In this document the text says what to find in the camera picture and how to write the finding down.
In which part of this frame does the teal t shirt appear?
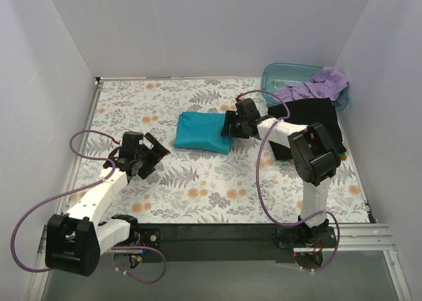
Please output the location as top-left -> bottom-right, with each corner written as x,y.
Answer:
173,112 -> 232,154

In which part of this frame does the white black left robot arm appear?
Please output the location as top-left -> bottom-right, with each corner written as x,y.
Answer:
45,131 -> 170,277

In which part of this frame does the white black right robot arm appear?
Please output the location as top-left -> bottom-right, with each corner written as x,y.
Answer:
174,94 -> 340,247

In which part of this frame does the floral tablecloth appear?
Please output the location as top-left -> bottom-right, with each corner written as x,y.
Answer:
64,78 -> 369,224

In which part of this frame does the teal plastic bin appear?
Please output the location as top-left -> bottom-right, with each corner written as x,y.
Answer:
261,63 -> 349,111

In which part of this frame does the black folded t shirt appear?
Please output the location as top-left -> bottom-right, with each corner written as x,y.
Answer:
268,98 -> 347,161

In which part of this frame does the purple t shirt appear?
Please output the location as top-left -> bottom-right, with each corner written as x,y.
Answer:
274,67 -> 348,102

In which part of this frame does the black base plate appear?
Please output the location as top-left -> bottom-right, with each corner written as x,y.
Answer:
102,222 -> 326,271

